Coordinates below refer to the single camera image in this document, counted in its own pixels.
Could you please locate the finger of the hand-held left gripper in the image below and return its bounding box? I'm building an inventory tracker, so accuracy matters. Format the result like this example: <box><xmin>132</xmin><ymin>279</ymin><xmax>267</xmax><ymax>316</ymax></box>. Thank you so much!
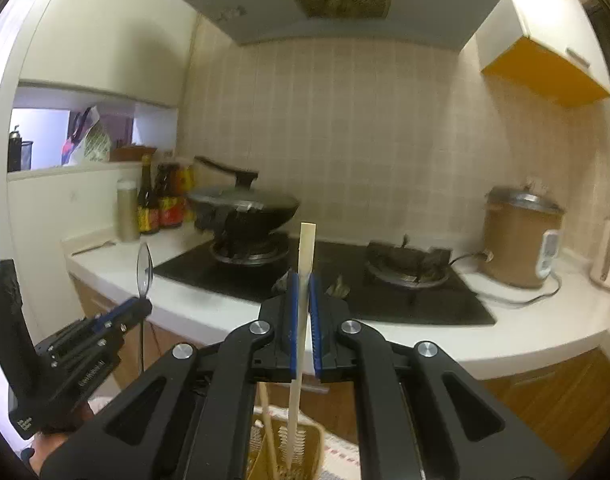
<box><xmin>105</xmin><ymin>301</ymin><xmax>154</xmax><ymax>336</ymax></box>
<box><xmin>91</xmin><ymin>297</ymin><xmax>142</xmax><ymax>329</ymax></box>

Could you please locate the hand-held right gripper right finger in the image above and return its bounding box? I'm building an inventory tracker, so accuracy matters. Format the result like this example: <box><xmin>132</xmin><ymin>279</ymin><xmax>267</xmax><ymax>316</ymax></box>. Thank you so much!
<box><xmin>308</xmin><ymin>274</ymin><xmax>572</xmax><ymax>480</ymax></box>

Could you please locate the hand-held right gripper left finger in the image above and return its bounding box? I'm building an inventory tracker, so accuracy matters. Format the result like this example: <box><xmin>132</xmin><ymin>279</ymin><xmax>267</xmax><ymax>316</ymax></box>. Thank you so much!
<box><xmin>40</xmin><ymin>267</ymin><xmax>306</xmax><ymax>480</ymax></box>

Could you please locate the metal spoon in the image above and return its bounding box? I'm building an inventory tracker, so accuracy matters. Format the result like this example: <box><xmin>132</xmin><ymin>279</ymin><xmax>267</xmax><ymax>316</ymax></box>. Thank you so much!
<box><xmin>136</xmin><ymin>241</ymin><xmax>154</xmax><ymax>378</ymax></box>

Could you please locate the pale wooden chopstick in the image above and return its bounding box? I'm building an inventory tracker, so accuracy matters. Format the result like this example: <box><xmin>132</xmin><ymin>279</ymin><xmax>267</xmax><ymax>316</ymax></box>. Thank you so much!
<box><xmin>256</xmin><ymin>382</ymin><xmax>281</xmax><ymax>480</ymax></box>
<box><xmin>284</xmin><ymin>222</ymin><xmax>317</xmax><ymax>468</ymax></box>

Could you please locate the tan plastic utensil basket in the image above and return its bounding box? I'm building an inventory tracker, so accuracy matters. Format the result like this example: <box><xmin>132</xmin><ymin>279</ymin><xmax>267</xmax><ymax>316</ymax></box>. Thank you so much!
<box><xmin>245</xmin><ymin>405</ymin><xmax>327</xmax><ymax>480</ymax></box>

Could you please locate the person's left hand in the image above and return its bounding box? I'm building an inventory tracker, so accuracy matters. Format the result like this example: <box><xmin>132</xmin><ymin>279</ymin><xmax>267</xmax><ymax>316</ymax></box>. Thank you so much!
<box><xmin>24</xmin><ymin>402</ymin><xmax>96</xmax><ymax>476</ymax></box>

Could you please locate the metal utensil on counter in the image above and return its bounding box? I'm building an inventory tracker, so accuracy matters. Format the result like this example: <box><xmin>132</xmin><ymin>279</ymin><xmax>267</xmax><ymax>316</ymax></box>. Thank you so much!
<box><xmin>72</xmin><ymin>240</ymin><xmax>117</xmax><ymax>256</ymax></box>

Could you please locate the round burner grate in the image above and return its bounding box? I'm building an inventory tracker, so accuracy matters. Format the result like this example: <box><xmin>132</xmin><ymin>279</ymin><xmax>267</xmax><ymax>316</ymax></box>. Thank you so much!
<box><xmin>209</xmin><ymin>233</ymin><xmax>291</xmax><ymax>267</ymax></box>
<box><xmin>366</xmin><ymin>239</ymin><xmax>454</xmax><ymax>289</ymax></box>

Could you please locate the black glass gas stove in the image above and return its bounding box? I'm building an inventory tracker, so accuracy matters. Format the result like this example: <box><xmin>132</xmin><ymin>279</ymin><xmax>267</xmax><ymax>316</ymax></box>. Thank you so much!
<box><xmin>152</xmin><ymin>236</ymin><xmax>497</xmax><ymax>327</ymax></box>

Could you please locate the tall beige jar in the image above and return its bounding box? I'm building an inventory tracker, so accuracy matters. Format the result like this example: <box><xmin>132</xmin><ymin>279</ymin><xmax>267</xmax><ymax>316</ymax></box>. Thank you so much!
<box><xmin>116</xmin><ymin>178</ymin><xmax>140</xmax><ymax>242</ymax></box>

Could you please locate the dark soy sauce bottle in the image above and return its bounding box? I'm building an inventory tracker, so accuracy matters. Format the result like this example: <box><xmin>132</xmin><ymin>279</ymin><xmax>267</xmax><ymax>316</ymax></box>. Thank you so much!
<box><xmin>136</xmin><ymin>155</ymin><xmax>160</xmax><ymax>235</ymax></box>

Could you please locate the black wok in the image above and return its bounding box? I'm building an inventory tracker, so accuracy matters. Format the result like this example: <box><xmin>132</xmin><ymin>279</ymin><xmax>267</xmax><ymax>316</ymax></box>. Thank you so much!
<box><xmin>187</xmin><ymin>187</ymin><xmax>302</xmax><ymax>242</ymax></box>

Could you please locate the red label sauce bottle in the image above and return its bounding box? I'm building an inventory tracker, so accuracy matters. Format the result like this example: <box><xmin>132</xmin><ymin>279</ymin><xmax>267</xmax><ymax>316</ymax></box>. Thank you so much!
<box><xmin>155</xmin><ymin>162</ymin><xmax>186</xmax><ymax>230</ymax></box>

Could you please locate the yellow sauce bottle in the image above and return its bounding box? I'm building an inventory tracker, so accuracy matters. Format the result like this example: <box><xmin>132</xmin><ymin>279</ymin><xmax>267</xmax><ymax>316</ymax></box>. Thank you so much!
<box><xmin>182</xmin><ymin>165</ymin><xmax>197</xmax><ymax>224</ymax></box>

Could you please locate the brown wooden tray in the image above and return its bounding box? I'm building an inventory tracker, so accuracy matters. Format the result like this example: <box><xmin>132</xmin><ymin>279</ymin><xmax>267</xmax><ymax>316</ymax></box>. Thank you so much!
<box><xmin>109</xmin><ymin>145</ymin><xmax>159</xmax><ymax>163</ymax></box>

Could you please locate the colourful printed bag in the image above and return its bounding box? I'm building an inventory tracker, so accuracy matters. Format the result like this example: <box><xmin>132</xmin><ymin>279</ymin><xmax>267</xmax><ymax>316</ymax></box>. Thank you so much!
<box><xmin>61</xmin><ymin>105</ymin><xmax>111</xmax><ymax>166</ymax></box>

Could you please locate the dark bottle on shelf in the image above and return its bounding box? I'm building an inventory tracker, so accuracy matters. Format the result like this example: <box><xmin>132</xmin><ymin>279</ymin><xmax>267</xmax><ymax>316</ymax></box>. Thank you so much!
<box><xmin>8</xmin><ymin>125</ymin><xmax>24</xmax><ymax>172</ymax></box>

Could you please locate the brown rice cooker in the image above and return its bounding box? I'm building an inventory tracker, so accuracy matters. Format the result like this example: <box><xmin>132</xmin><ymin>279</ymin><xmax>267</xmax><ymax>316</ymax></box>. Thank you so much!
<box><xmin>480</xmin><ymin>185</ymin><xmax>567</xmax><ymax>290</ymax></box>

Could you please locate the wooden kitchen counter cabinet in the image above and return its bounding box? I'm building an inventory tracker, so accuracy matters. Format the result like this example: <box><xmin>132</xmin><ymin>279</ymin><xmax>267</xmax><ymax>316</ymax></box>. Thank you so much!
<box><xmin>61</xmin><ymin>224</ymin><xmax>610</xmax><ymax>467</ymax></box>

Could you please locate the white electric kettle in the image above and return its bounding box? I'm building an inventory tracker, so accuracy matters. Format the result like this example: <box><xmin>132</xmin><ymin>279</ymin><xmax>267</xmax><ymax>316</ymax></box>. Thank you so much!
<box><xmin>588</xmin><ymin>217</ymin><xmax>610</xmax><ymax>291</ymax></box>

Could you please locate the grey range hood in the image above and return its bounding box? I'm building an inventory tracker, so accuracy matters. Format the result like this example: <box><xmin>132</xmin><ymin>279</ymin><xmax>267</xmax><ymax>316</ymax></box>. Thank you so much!
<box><xmin>161</xmin><ymin>0</ymin><xmax>517</xmax><ymax>54</ymax></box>

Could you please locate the black-handled wok lid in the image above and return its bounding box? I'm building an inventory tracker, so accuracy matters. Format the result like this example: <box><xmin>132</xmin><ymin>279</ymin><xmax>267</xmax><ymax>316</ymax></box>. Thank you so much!
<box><xmin>190</xmin><ymin>155</ymin><xmax>266</xmax><ymax>211</ymax></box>

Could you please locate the rice cooker power cable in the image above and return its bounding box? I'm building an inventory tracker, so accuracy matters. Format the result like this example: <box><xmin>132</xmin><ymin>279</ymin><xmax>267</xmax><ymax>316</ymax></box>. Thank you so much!
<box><xmin>449</xmin><ymin>251</ymin><xmax>564</xmax><ymax>307</ymax></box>

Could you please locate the white and yellow wall cabinet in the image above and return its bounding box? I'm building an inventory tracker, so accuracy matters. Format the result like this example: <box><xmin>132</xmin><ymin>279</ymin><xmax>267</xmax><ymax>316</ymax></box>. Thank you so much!
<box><xmin>475</xmin><ymin>0</ymin><xmax>610</xmax><ymax>109</ymax></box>

